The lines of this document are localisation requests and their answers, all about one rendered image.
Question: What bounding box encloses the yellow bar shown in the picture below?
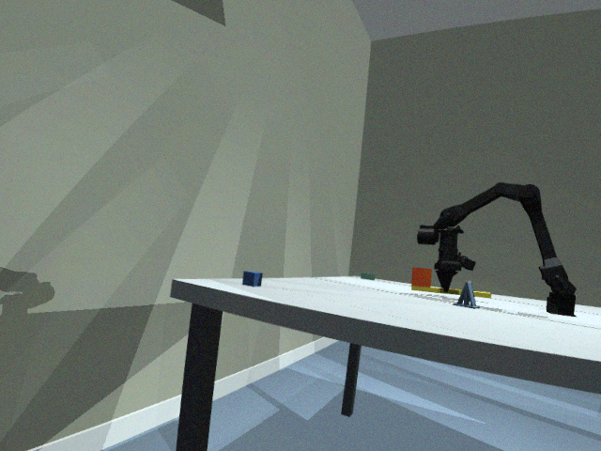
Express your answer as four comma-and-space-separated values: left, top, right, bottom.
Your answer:
411, 267, 492, 299

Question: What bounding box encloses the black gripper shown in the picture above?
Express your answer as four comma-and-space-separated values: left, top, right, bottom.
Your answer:
435, 244, 461, 292

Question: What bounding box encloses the small blue cube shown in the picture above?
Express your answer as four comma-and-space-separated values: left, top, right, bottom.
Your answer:
242, 272, 262, 288

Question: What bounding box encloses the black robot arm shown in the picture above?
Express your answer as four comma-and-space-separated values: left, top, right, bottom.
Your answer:
417, 182, 577, 317

